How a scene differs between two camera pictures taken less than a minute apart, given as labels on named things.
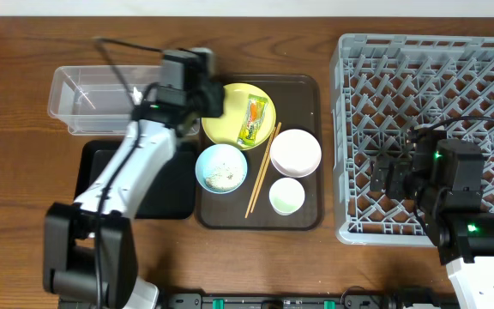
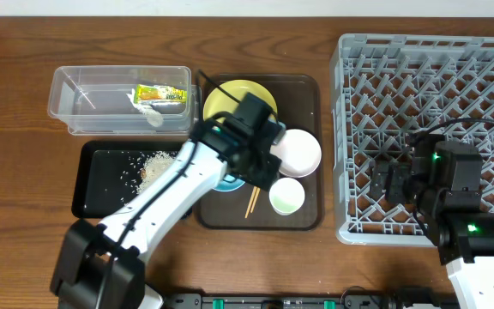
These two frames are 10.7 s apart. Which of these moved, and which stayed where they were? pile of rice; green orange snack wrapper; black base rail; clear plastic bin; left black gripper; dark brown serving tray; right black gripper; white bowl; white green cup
Moved: left black gripper; green orange snack wrapper; pile of rice
Stayed: white green cup; clear plastic bin; dark brown serving tray; white bowl; black base rail; right black gripper
